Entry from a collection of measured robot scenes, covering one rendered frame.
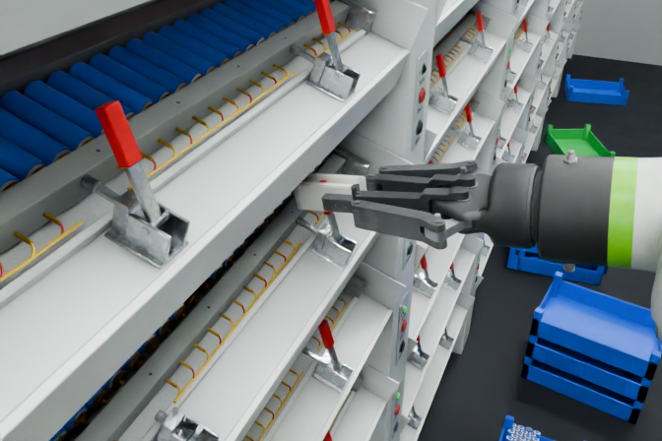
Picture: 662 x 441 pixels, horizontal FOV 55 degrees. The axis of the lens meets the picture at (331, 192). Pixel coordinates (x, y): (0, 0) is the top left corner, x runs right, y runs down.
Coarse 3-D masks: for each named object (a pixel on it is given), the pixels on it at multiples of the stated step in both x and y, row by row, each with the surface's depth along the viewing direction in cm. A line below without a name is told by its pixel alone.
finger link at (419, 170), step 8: (464, 160) 63; (472, 160) 63; (384, 168) 64; (392, 168) 64; (400, 168) 64; (408, 168) 64; (416, 168) 63; (424, 168) 63; (432, 168) 63; (440, 168) 62; (448, 168) 62; (456, 168) 62; (472, 168) 62; (416, 176) 64; (424, 176) 63
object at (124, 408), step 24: (336, 168) 76; (288, 216) 67; (264, 240) 63; (240, 264) 60; (264, 264) 64; (216, 288) 57; (240, 288) 59; (264, 288) 60; (192, 312) 54; (216, 312) 55; (168, 336) 52; (192, 336) 52; (168, 360) 50; (144, 384) 48; (120, 408) 46; (144, 408) 48; (96, 432) 44; (120, 432) 46
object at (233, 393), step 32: (352, 160) 78; (384, 160) 78; (352, 224) 73; (288, 256) 66; (352, 256) 69; (256, 288) 61; (288, 288) 62; (320, 288) 64; (224, 320) 57; (256, 320) 58; (288, 320) 60; (320, 320) 65; (192, 352) 54; (224, 352) 55; (256, 352) 56; (288, 352) 57; (224, 384) 52; (256, 384) 53; (192, 416) 49; (224, 416) 50; (256, 416) 55
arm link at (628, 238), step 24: (624, 168) 50; (648, 168) 49; (624, 192) 49; (648, 192) 48; (624, 216) 48; (648, 216) 48; (624, 240) 49; (648, 240) 48; (624, 264) 51; (648, 264) 49
